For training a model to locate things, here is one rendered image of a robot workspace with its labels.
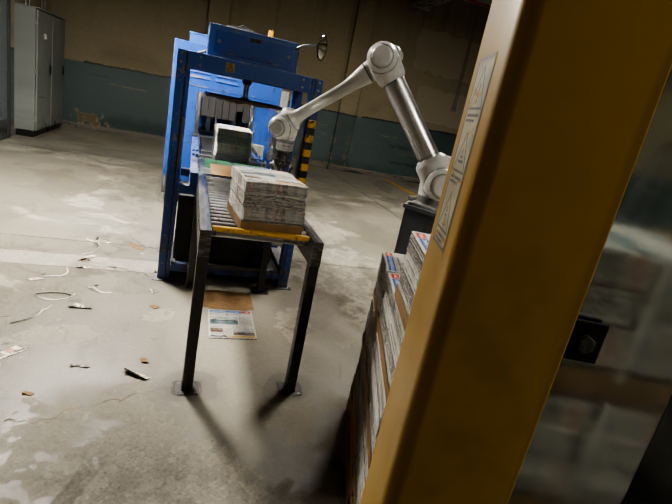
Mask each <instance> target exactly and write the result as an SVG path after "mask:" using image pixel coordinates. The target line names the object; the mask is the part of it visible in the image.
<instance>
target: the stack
mask: <svg viewBox="0 0 672 504"><path fill-rule="evenodd" d="M405 257H406V255H403V254H398V253H392V252H384V251H383V253H382V256H381V258H382V259H381V261H380V263H379V265H380V266H379V268H378V275H377V281H376V284H375V294H376V301H377V310H378V312H379V320H380V327H381V336H382V344H383V345H384V349H383V351H384V359H385V367H386V374H387V381H388V386H389V391H390V387H391V383H392V380H393V376H394V372H395V368H396V364H397V361H398V357H399V353H400V349H401V345H402V342H403V338H404V334H405V330H404V327H403V324H402V320H401V317H400V314H399V311H398V307H397V304H396V301H395V298H394V293H395V289H396V285H397V284H398V282H400V280H399V279H400V274H401V272H402V266H403V265H404V263H405ZM368 311H369V312H368V313H367V320H366V321H367V322H366V326H365V329H364V342H365V353H366V361H367V363H366V374H367V387H368V404H369V403H370V404H369V407H368V409H369V424H370V456H371V458H372V455H373V452H374V448H375V444H376V440H377V436H378V433H379V429H380V425H381V421H382V417H383V414H384V410H385V406H386V396H385V389H384V382H383V374H382V367H381V360H380V357H381V356H380V348H379V340H378V332H377V324H376V319H377V318H375V310H374V301H373V298H371V302H370V307H369V309H368ZM378 312H377V314H378ZM354 379H355V402H354V409H355V455H357V457H356V504H360V501H361V497H362V493H363V490H364V486H365V482H366V478H367V474H368V471H369V469H368V449H367V421H366V400H365V383H364V361H363V347H362V348H361V351H360V358H359V362H358V364H357V368H356V373H355V378H354ZM371 458H370V461H371ZM353 464H354V460H353V382H352V385H351V389H350V394H349V398H348V402H347V408H346V485H345V504H354V484H353Z"/></svg>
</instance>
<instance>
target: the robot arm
mask: <svg viewBox="0 0 672 504"><path fill-rule="evenodd" d="M402 60H403V52H402V50H401V49H400V47H399V46H397V45H393V44H392V43H390V42H387V41H379V42H377V43H375V44H374V45H372V46H371V48H370V49H369V51H368V53H367V60H366V61H365V62H364V63H363V64H364V65H363V64H361V65H360V66H359V67H358V68H357V69H356V70H355V71H354V72H353V73H352V74H351V75H350V76H349V77H348V78H347V79H346V80H344V81H343V82H342V83H340V84H339V85H337V86H336V87H334V88H332V89H331V90H329V91H327V92H326V93H324V94H322V95H320V96H319V97H317V98H315V99H314V100H312V101H310V102H309V103H307V104H305V105H303V106H302V107H300V108H298V109H296V110H295V109H293V108H283V109H282V111H281V113H280V114H278V115H276V116H275V117H273V118H272V119H271V120H270V122H269V125H268V130H269V132H270V133H271V135H272V136H273V137H274V138H276V139H277V141H276V149H278V150H276V157H275V159H274V161H273V162H269V164H270V166H271V170H274V167H273V166H274V163H275V165H276V167H277V170H279V171H280V169H282V171H284V172H285V169H286V168H287V167H288V166H289V169H288V171H287V172H288V173H291V170H292V169H293V168H294V167H293V166H292V165H291V164H290V156H291V152H292V151H293V147H294V141H295V138H296V136H297V132H298V129H299V126H300V124H301V122H302V121H303V120H305V119H306V118H307V117H309V116H310V115H312V114H313V113H315V112H317V111H319V110H321V109H323V108H324V107H326V106H328V105H330V104H332V103H334V102H335V101H337V100H339V99H341V98H343V97H344V96H346V95H348V94H350V93H351V92H353V91H355V90H357V89H359V88H362V87H364V86H366V85H369V84H371V83H373V82H375V81H376V82H377V83H378V85H379V86H380V87H382V88H383V87H384V89H385V92H386V94H387V96H388V98H389V100H390V102H391V104H392V106H393V109H394V111H395V113H396V115H397V117H398V119H399V121H400V124H401V126H402V128H403V130H404V132H405V134H406V136H407V138H408V141H409V143H410V145H411V147H412V149H413V151H414V153H415V155H416V158H417V160H418V163H417V166H416V172H417V174H418V177H419V179H420V185H419V191H418V195H417V196H411V195H409V197H408V200H410V201H408V202H407V204H409V205H413V206H416V207H419V208H422V209H425V210H428V211H431V212H434V213H437V209H438V205H439V201H440V197H441V194H442V190H443V186H444V182H445V178H446V175H447V171H448V167H449V163H450V159H451V156H447V155H446V154H444V153H442V152H438V150H437V147H436V145H435V143H434V141H433V139H432V136H431V134H430V132H429V130H428V128H427V126H426V123H425V121H424V119H423V117H422V115H421V113H420V110H419V108H418V106H417V104H416V102H415V99H414V97H413V95H412V93H411V91H410V89H409V86H408V84H407V82H406V80H405V78H404V76H405V69H404V66H403V64H402ZM370 76H371V77H370Z"/></svg>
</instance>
